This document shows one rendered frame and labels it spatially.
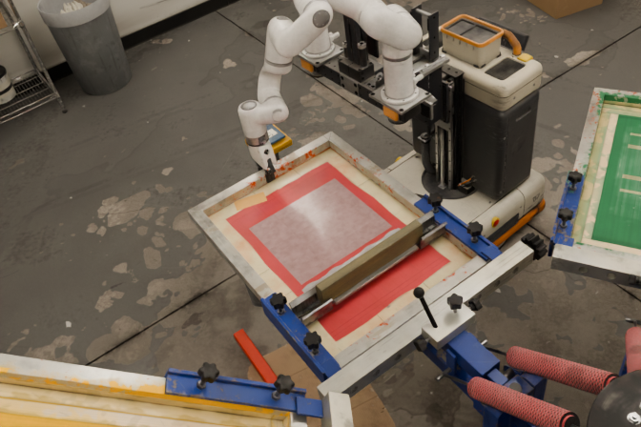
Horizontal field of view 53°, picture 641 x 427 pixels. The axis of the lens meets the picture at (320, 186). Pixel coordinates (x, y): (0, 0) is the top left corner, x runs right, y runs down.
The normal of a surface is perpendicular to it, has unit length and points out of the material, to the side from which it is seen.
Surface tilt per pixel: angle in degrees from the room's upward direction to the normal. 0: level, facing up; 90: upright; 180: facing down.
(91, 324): 0
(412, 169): 0
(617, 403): 0
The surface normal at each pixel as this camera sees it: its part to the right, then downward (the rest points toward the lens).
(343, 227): -0.14, -0.73
